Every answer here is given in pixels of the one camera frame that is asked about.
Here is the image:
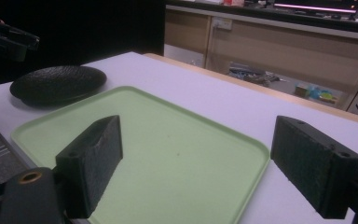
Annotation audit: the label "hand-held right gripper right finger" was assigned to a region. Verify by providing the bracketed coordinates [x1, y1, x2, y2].
[269, 115, 358, 220]

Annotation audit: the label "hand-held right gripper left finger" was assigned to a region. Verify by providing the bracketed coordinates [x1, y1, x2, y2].
[55, 115, 124, 219]

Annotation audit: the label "black textured plate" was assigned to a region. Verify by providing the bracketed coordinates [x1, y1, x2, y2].
[9, 64, 108, 107]

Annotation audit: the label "colourful toy blocks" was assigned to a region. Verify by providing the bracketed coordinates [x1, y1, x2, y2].
[294, 83, 340, 105]

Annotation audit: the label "light green plastic tray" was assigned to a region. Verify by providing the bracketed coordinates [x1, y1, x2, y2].
[11, 86, 271, 224]

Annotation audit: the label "pile of dark cables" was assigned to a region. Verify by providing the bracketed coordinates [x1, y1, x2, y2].
[227, 62, 291, 89]

